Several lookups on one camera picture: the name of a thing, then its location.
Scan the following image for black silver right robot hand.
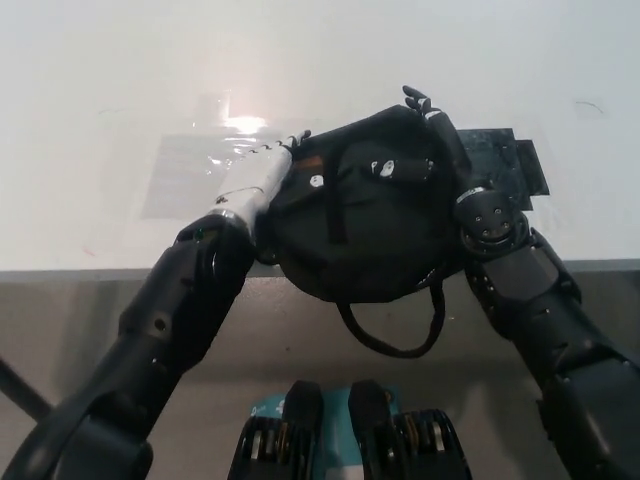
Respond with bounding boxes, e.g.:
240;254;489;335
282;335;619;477
366;84;495;204

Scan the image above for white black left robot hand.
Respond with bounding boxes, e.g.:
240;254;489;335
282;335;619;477
212;129;326;226

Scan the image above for black soft travel bag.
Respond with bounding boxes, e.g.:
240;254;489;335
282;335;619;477
252;102;475;360

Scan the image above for black robot torso teal tops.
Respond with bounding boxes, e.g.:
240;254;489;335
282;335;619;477
237;379;474;480

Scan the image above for large black tape patch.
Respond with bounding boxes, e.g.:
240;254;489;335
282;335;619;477
454;127;534;201

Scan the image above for large clear tape patch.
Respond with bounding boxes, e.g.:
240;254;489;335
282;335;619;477
139;130;282;219

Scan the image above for small black tape patch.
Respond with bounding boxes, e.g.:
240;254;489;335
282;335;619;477
514;139;555;199

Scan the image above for black metal table leg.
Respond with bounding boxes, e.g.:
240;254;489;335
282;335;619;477
0;355;54;419

